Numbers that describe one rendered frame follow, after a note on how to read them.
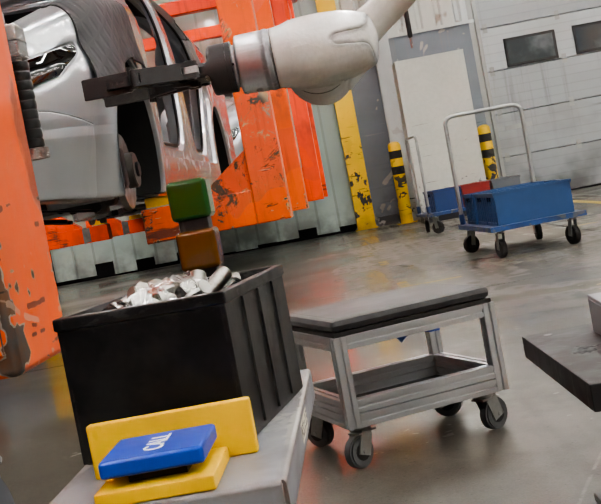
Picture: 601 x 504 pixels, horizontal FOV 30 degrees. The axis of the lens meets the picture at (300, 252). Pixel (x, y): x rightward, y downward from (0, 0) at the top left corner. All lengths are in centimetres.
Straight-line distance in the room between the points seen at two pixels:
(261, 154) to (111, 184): 104
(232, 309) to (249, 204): 428
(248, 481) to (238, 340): 15
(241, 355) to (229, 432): 7
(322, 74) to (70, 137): 260
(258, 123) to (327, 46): 351
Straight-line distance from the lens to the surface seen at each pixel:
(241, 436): 81
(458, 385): 256
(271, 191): 511
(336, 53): 162
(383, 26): 181
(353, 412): 247
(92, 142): 423
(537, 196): 699
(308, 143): 1124
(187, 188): 110
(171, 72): 161
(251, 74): 163
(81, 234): 1157
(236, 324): 85
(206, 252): 110
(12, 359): 95
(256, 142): 512
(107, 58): 442
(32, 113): 172
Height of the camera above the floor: 63
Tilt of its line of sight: 3 degrees down
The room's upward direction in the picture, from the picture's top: 11 degrees counter-clockwise
